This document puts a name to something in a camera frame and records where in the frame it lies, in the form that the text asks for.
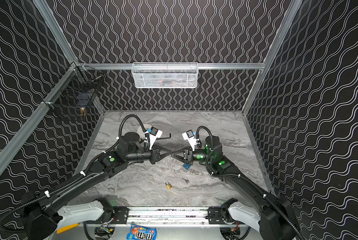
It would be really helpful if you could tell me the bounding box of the brass padlock in basket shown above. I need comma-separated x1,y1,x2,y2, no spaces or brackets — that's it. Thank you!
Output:
80,108,87,118

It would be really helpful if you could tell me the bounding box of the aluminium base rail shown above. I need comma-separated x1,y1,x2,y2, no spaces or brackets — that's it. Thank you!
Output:
85,205,288,226

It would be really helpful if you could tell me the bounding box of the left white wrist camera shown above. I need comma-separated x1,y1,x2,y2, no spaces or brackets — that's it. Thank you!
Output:
147,127,163,150

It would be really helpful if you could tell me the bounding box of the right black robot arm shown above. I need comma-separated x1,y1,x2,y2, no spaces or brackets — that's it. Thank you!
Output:
172,126,304,240

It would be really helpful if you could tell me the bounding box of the blue padlock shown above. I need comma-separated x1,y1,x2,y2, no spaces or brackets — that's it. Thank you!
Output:
183,164,192,171

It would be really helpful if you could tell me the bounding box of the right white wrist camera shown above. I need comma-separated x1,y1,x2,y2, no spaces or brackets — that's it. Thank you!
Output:
182,130,197,151

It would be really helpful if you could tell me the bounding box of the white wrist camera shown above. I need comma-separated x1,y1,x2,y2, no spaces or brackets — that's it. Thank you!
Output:
147,127,163,150
182,130,197,151

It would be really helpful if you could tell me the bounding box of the white tape roll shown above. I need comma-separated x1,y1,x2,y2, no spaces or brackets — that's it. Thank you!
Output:
137,124,152,138

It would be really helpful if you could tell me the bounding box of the black hex key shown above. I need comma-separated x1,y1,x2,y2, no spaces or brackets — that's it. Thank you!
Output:
160,133,172,140

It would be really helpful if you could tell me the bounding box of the black wire wall basket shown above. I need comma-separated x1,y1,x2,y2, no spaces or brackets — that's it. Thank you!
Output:
46,65,105,122

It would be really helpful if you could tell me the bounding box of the white mesh wall basket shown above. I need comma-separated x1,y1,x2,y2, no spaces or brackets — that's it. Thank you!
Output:
132,62,199,89

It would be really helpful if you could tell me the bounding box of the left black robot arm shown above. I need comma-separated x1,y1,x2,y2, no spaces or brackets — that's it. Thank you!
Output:
0,114,172,240

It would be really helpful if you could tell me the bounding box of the yellow block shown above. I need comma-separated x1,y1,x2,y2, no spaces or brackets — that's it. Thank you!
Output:
56,223,80,234

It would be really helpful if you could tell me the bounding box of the brass padlock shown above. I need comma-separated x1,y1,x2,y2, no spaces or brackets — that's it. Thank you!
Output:
165,182,172,190
80,108,87,118

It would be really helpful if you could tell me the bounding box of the blue candy bag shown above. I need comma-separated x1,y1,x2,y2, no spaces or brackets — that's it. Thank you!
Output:
127,223,157,240

